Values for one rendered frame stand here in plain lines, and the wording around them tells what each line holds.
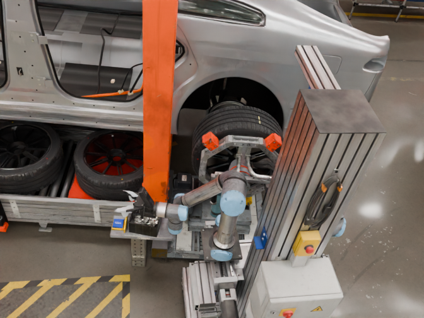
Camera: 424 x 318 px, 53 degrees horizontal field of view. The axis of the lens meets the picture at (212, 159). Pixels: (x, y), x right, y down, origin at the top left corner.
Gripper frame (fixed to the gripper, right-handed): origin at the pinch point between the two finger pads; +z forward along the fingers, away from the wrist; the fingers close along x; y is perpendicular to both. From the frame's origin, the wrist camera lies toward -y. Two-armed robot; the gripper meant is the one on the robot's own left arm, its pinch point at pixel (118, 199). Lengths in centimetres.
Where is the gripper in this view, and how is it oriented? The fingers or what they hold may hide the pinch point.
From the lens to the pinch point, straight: 218.0
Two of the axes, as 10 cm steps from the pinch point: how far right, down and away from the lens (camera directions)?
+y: -1.2, 7.9, 6.0
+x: 1.0, -5.9, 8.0
